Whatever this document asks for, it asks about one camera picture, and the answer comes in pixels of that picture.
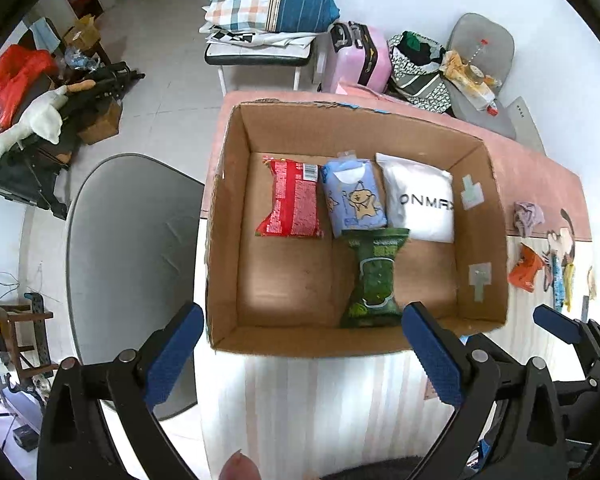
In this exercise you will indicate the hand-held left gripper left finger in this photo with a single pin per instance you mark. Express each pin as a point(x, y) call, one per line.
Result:
point(174, 357)

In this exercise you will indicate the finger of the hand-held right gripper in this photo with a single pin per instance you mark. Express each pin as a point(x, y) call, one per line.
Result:
point(556, 323)

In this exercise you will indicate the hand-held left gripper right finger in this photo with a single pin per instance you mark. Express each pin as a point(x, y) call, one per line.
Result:
point(436, 357)

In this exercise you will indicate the green snack packet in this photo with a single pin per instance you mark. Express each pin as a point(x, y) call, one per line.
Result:
point(375, 275)

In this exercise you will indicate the white soft pouch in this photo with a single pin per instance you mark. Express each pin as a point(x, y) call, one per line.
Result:
point(422, 202)

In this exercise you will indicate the person's left hand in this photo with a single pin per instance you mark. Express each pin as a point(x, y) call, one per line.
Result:
point(239, 466)

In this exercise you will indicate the slim blue packet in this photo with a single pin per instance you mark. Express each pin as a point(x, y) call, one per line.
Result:
point(558, 282)

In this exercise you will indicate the slim yellow packet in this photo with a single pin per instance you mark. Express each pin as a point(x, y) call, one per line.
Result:
point(570, 280)

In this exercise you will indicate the orange snack packet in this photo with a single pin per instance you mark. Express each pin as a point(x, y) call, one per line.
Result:
point(526, 270)

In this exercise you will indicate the grey round seat chair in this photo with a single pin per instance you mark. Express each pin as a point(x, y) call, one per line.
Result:
point(125, 260)

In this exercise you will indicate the crumpled purple grey cloth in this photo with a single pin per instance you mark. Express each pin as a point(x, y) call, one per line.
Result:
point(527, 217)

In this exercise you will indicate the wooden stool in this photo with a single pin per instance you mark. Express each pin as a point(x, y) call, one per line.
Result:
point(15, 330)

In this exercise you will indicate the blue bear print tissue pack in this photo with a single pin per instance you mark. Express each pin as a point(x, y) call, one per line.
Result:
point(355, 200)

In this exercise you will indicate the red snack packet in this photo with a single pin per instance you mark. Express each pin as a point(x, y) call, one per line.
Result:
point(292, 197)

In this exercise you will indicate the grey flat board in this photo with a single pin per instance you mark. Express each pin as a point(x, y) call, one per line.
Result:
point(526, 125)

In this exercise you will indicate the black stroller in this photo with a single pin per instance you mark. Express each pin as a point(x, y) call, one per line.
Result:
point(40, 170)

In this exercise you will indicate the small brown cardboard box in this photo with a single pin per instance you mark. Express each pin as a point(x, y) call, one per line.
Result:
point(100, 125)

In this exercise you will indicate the yellow plastic bag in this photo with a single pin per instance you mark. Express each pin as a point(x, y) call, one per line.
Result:
point(467, 75)

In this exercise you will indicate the white goose plush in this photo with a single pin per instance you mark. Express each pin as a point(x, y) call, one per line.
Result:
point(35, 120)

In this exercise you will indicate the patterned black white bag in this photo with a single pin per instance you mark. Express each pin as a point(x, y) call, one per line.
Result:
point(417, 72)

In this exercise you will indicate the grey padded chair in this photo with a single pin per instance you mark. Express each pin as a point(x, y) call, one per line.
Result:
point(485, 35)

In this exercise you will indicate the pink suitcase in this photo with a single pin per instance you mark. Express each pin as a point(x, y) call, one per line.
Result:
point(355, 57)

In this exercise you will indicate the black cushioned bench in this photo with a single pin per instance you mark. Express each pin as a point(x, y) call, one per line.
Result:
point(257, 57)

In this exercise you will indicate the red plastic bag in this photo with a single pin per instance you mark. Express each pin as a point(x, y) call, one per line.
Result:
point(10, 80)

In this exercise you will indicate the folded white sheets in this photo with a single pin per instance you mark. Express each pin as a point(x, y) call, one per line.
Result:
point(265, 37)

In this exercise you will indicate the yellow cardboard box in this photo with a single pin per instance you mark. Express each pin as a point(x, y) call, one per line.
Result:
point(82, 32)

